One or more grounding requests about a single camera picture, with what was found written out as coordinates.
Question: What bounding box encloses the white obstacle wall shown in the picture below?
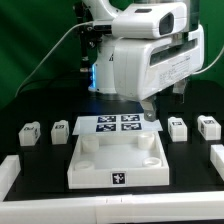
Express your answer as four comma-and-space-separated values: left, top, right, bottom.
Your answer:
0, 191, 224, 224
0, 155, 21, 202
210, 144, 224, 181

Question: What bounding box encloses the black camera on stand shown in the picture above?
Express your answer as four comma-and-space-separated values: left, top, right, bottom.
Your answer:
89, 20, 112, 34

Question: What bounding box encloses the white cable right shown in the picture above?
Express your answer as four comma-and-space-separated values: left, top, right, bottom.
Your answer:
194, 44, 224, 75

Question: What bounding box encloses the white marker sheet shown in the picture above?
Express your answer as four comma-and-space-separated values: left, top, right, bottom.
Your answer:
73, 113, 162, 135

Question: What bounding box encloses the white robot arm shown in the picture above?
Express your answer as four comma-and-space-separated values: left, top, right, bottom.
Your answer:
82, 0, 204, 121

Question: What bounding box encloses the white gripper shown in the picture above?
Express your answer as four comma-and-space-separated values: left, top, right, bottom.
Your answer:
113, 25, 204, 121

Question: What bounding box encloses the white square table top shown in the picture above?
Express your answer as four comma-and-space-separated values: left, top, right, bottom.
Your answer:
67, 131, 169, 189

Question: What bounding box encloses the white front obstacle wall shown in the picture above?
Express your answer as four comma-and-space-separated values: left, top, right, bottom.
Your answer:
0, 191, 224, 224

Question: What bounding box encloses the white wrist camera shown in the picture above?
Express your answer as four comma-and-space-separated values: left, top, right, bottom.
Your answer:
112, 2, 187, 39

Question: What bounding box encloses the white cable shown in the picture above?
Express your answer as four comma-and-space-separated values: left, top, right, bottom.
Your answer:
14, 21, 95, 98
194, 44, 224, 75

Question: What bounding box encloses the white right obstacle wall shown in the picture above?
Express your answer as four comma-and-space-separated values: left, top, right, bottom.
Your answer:
210, 144, 224, 181

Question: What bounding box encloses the white left obstacle wall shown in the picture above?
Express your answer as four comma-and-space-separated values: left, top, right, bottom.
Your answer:
0, 155, 21, 202

